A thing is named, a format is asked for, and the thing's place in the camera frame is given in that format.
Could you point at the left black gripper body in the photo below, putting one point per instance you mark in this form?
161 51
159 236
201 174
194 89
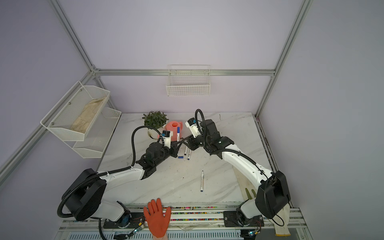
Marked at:
172 151

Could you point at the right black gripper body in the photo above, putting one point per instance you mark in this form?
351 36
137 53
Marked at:
194 143

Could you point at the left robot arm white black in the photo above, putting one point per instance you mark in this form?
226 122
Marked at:
86 196

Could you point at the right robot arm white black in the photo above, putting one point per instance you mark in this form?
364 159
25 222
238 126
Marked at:
272 193

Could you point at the pink watering can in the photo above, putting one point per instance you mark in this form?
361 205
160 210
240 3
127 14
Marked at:
172 126

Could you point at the potted green plant white pot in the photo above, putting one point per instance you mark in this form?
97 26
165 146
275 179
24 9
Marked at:
157 120

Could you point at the beige green work glove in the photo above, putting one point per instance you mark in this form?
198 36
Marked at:
248 190

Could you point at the orange rubber glove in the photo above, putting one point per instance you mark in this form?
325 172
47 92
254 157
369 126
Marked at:
157 220

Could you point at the white lower mesh shelf bin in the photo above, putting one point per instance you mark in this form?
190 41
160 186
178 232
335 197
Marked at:
95 143

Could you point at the white mesh shelf bin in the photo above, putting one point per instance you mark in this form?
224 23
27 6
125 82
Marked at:
95 143
60 118

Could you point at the beige glove in shelf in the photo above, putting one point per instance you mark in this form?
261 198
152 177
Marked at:
83 121

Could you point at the white upper mesh shelf bin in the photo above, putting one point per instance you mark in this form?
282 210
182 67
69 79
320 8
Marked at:
60 118

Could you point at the white knit glove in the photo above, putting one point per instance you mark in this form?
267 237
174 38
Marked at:
281 221

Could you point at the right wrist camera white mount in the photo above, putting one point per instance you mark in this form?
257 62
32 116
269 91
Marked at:
191 124

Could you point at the white wire wall basket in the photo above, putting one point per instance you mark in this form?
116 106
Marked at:
188 80

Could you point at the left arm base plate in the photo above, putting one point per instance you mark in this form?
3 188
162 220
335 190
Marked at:
130 221

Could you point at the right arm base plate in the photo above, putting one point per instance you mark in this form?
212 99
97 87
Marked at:
237 219

